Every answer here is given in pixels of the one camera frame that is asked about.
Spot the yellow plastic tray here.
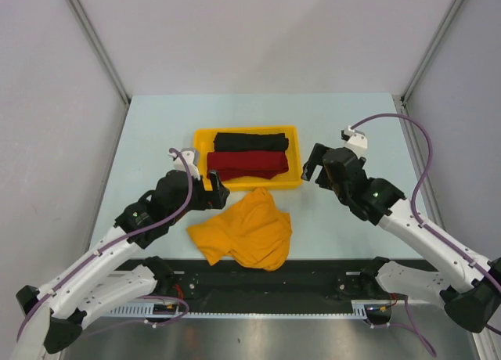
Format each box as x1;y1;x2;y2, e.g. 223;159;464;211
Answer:
193;125;301;192

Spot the orange t shirt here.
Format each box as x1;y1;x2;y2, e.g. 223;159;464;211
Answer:
187;188;293;272

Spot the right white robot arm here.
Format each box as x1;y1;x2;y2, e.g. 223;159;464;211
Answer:
301;143;500;333

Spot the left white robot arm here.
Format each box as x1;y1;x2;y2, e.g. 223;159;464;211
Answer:
11;170;229;359

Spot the red rolled t shirt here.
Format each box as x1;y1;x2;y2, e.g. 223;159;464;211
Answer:
207;150;289;182

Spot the black rolled t shirt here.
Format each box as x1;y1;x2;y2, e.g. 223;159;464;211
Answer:
214;132;289;152

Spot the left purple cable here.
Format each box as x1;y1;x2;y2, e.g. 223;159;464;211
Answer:
16;147;195;344

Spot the purple cable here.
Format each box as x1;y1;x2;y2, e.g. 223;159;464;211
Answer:
350;113;501;337
16;147;195;344

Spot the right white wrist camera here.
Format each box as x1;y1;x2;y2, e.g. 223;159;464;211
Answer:
341;126;368;158

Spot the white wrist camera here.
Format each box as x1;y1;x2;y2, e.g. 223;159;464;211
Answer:
168;148;200;180
341;126;368;158

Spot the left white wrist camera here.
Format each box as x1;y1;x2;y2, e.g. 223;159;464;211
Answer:
168;148;200;180

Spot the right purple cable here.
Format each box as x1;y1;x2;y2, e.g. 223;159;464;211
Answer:
350;113;501;337

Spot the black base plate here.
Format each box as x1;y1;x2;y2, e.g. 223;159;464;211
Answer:
117;257;431;314

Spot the white slotted cable duct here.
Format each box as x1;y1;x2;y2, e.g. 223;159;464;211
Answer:
105;301;367;320

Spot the left aluminium frame post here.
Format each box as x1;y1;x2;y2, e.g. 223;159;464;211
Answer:
65;0;131;108

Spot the aluminium frame post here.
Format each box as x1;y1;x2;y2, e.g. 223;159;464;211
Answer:
398;0;466;106
65;0;131;108

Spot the right aluminium frame post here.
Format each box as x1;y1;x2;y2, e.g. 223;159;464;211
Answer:
398;0;466;106

